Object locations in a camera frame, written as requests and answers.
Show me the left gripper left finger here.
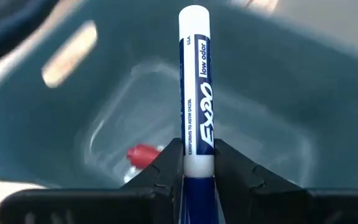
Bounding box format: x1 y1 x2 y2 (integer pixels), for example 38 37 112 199
0 138 185 224

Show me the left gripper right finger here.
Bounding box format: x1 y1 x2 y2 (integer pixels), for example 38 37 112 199
213 138 358 224

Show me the red Expo marker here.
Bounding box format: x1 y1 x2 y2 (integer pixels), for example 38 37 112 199
122 142 164 184

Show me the blue Expo marker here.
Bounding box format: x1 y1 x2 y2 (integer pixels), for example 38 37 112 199
178 4 220 224

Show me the teal plastic bin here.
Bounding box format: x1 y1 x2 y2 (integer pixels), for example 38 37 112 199
0 0 358 190

